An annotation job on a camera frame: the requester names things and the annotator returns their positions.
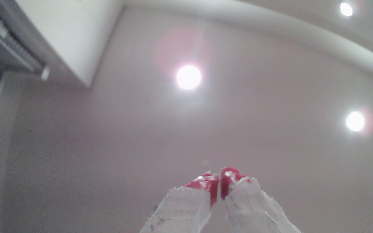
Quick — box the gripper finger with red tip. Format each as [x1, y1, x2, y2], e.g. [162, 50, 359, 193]
[220, 167, 302, 233]
[139, 172, 220, 233]

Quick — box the round ceiling light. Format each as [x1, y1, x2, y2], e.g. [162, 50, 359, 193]
[340, 2, 353, 17]
[345, 111, 366, 132]
[176, 65, 202, 90]

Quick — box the white wall air conditioner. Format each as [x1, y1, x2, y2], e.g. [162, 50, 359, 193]
[0, 0, 124, 88]

